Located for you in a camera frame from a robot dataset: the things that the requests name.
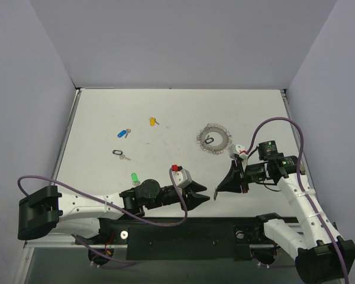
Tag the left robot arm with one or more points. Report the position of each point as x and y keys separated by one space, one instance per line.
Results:
x=50 y=211

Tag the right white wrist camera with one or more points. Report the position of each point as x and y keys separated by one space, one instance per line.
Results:
x=237 y=152

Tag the green tag key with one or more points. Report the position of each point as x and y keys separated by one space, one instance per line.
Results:
x=135 y=179

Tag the yellow tag key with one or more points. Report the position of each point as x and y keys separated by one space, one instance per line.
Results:
x=153 y=122

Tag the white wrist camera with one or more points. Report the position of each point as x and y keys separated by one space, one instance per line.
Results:
x=237 y=152
x=181 y=177

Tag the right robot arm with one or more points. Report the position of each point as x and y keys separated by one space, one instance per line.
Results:
x=319 y=251

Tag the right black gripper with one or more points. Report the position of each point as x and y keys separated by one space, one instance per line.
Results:
x=241 y=176

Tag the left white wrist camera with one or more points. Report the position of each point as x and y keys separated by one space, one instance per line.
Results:
x=181 y=177

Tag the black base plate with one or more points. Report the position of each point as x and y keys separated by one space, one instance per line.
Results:
x=198 y=238

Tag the blue tag key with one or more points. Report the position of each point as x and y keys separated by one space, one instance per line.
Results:
x=124 y=133

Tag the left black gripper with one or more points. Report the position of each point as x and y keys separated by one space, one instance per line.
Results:
x=186 y=194

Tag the metal key organizer disc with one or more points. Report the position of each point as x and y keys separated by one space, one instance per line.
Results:
x=222 y=138

